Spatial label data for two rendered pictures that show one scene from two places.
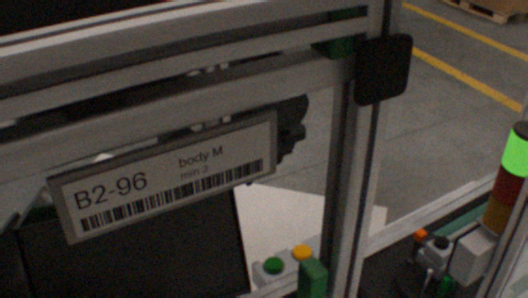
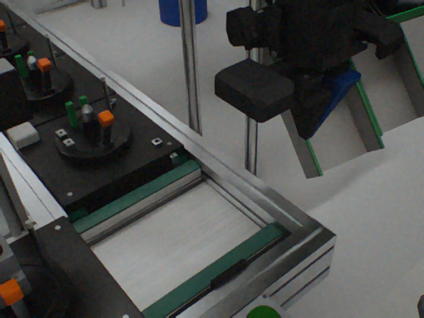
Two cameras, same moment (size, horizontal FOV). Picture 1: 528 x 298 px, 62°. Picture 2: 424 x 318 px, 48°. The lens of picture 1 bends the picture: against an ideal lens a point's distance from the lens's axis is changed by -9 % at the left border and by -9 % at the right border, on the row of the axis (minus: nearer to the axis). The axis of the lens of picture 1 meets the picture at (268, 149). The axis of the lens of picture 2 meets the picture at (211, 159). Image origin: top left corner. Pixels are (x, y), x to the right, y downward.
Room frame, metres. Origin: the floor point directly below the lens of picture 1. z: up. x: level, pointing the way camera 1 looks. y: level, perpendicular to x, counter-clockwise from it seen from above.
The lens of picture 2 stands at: (0.98, -0.11, 1.51)
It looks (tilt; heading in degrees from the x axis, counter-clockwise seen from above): 40 degrees down; 173
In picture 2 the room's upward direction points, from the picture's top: 3 degrees counter-clockwise
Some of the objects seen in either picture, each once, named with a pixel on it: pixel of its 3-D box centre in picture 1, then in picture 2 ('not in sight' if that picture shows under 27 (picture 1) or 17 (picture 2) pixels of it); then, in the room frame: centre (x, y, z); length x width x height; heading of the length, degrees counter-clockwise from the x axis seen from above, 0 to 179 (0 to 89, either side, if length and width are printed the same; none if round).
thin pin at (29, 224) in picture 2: (425, 285); (37, 243); (0.55, -0.29, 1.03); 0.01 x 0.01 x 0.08; 31
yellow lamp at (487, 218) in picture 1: (503, 208); not in sight; (0.47, -0.33, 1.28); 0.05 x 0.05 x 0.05
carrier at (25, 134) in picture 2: not in sight; (89, 123); (0.26, -0.24, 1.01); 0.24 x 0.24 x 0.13; 31
